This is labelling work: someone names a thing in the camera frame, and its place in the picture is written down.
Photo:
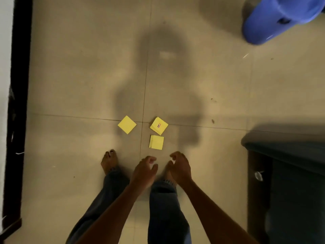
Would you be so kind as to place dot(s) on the person's right forearm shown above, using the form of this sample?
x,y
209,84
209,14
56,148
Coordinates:
x,y
218,218

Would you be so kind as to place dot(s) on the person's right hand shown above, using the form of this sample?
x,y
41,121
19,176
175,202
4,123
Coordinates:
x,y
181,171

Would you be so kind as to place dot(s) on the blue plastic bin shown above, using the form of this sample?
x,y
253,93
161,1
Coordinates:
x,y
269,20

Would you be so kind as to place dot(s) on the person's bare foot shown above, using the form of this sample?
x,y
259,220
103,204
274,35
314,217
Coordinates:
x,y
109,161
167,179

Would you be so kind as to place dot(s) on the yellow sticky pad red label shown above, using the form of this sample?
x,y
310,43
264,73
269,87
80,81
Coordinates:
x,y
159,126

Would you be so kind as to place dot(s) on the small white scrap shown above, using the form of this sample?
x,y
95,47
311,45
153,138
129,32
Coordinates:
x,y
259,176

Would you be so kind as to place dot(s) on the person's left forearm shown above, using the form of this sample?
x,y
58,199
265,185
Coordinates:
x,y
109,218

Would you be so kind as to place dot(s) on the yellow sticky note pad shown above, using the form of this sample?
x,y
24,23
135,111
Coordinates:
x,y
156,142
127,125

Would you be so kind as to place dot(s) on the person's left hand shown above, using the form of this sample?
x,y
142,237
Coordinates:
x,y
143,175

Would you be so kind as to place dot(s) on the black baseboard strip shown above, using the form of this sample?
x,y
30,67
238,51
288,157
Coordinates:
x,y
19,99

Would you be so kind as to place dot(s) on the blue denim jeans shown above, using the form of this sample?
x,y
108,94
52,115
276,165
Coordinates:
x,y
165,216

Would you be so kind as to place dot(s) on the dark green furniture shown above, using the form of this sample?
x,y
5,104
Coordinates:
x,y
297,188

